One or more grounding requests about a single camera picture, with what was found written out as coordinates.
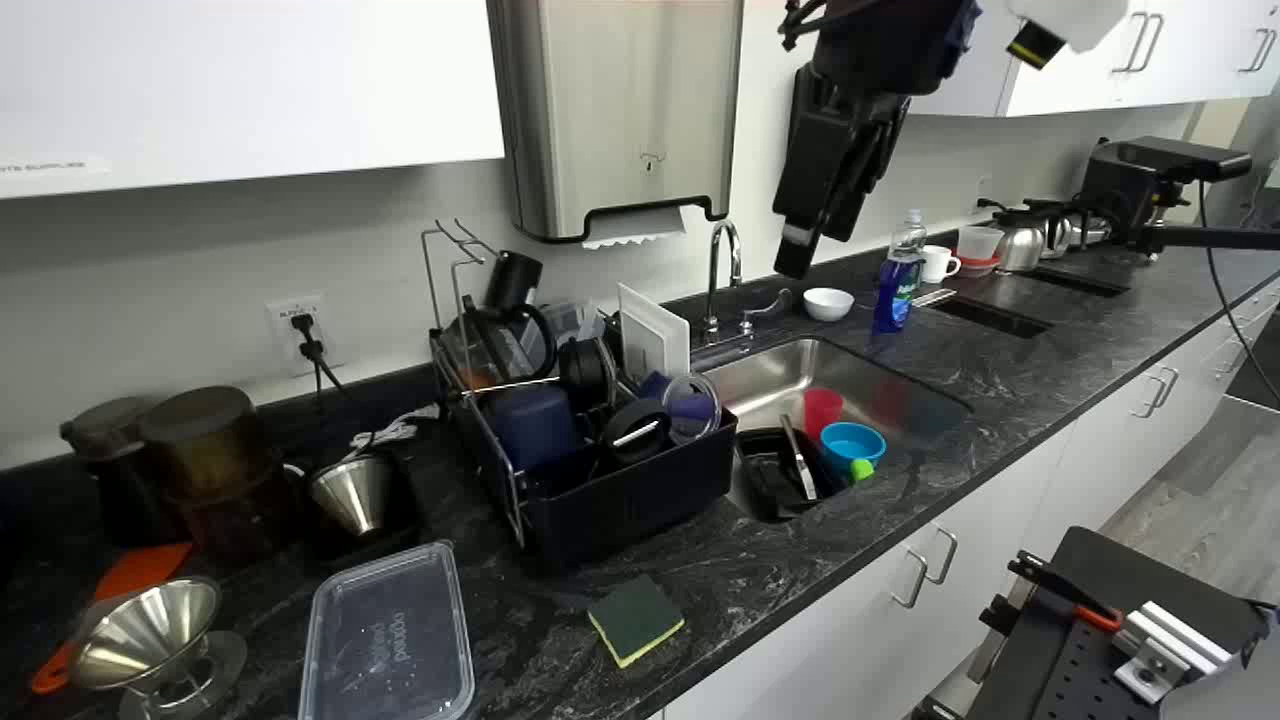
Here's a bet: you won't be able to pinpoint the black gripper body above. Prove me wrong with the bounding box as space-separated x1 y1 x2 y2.
789 71 913 202

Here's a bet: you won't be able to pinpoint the blue dish soap bottle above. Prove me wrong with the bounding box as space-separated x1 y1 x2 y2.
872 211 933 335

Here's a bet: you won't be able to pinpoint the black dish rack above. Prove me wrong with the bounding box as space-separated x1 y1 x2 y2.
421 216 741 580

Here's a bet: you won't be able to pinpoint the chrome sink faucet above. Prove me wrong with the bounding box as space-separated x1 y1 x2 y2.
700 221 747 344

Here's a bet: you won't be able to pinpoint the white mug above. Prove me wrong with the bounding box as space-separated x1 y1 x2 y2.
916 240 962 289

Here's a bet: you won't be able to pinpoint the white paper towel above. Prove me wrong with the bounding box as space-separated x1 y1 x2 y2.
581 199 708 255

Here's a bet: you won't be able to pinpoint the steel kettle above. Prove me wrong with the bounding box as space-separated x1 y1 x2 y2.
994 216 1057 273

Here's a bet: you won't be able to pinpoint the white square plate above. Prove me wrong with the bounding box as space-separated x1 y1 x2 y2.
613 281 694 391

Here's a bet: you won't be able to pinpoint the stainless steel sink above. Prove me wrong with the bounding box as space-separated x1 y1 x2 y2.
693 331 975 526

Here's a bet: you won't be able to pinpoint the clear lid blue slider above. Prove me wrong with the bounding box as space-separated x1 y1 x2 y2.
657 370 727 447

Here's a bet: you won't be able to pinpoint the stainless paper towel dispenser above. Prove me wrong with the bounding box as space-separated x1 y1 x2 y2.
484 0 747 251

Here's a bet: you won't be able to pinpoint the silver table knife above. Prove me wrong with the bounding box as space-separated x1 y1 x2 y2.
776 410 820 508

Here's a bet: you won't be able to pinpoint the black plastic tray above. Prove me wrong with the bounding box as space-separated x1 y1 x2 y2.
730 420 849 526

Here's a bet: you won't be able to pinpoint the black round strainer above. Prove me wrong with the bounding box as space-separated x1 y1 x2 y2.
555 335 618 410

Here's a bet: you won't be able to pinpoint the black round lid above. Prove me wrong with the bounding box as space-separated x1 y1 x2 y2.
593 397 675 472

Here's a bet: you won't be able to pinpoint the black bottle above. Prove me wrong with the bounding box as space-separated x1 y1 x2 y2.
474 247 547 322

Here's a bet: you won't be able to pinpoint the dark round glass lid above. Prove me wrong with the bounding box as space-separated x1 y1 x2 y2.
457 299 555 391

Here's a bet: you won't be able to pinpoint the dark blue tumbler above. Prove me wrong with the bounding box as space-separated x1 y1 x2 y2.
484 382 582 476

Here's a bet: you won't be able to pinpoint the white lower cabinets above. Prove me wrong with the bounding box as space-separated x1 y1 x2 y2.
661 277 1280 720

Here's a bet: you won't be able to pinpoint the green yellow sponge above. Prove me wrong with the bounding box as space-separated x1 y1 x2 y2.
582 573 693 672

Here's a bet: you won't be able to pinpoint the black tool orange grip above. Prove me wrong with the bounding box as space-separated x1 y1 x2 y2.
1003 548 1125 640

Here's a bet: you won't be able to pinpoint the white crumpled cloth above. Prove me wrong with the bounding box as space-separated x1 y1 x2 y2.
347 403 444 464

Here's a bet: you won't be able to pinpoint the black equipment cart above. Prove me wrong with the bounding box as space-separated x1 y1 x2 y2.
962 524 1280 720

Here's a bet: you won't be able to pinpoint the small steel cone dripper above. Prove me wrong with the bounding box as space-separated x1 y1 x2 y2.
306 451 396 540

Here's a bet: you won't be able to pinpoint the wide white upper cabinet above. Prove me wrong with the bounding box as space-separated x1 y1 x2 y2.
0 0 507 202

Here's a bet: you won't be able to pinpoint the dark brown canister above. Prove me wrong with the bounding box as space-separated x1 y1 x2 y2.
134 382 292 564

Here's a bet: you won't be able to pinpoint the black canister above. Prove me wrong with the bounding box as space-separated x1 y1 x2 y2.
57 391 185 550

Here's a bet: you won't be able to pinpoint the orange spatula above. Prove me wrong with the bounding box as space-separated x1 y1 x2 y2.
28 536 194 698

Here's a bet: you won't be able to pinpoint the large steel funnel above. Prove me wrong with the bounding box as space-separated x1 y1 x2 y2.
73 573 222 695

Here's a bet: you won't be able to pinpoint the grey faucet lever handle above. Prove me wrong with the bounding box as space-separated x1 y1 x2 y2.
734 283 800 331

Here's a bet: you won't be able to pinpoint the blue toy pan green handle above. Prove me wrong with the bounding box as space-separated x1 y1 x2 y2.
816 416 892 488

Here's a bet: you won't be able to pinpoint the black camera stand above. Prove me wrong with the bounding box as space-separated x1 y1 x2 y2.
975 130 1280 293

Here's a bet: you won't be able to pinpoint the silver upper cabinet handle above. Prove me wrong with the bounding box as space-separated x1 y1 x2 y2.
1237 24 1280 74
1113 9 1167 74

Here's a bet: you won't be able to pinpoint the silver cabinet handle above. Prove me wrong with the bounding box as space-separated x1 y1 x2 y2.
924 524 962 586
1137 367 1185 422
1237 24 1280 74
1113 9 1167 74
886 548 933 613

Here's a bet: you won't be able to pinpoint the white upper cabinet with handles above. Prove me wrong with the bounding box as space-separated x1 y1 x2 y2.
916 0 1280 121

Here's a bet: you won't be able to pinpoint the silver lower cabinet handle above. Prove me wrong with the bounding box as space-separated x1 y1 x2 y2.
924 524 962 586
1137 367 1185 422
886 548 933 613

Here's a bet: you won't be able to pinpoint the thin black hanging cable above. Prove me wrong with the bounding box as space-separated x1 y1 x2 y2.
1192 175 1263 367

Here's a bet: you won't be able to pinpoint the black plug with cable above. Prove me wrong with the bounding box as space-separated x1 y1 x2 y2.
286 312 353 398

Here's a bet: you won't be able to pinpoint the white wall power outlet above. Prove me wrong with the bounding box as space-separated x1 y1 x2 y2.
263 293 326 374

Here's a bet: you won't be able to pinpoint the silver metal bracket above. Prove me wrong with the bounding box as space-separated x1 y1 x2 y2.
1113 594 1237 707

